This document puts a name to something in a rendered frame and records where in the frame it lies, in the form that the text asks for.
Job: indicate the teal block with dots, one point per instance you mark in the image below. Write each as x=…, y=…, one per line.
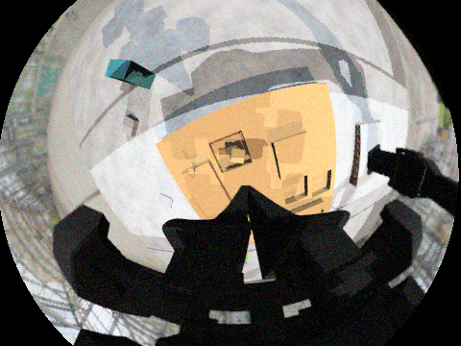
x=127, y=71

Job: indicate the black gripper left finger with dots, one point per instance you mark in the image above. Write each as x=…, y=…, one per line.
x=229, y=233

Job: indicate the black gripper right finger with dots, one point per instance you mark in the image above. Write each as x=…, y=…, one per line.
x=276, y=230

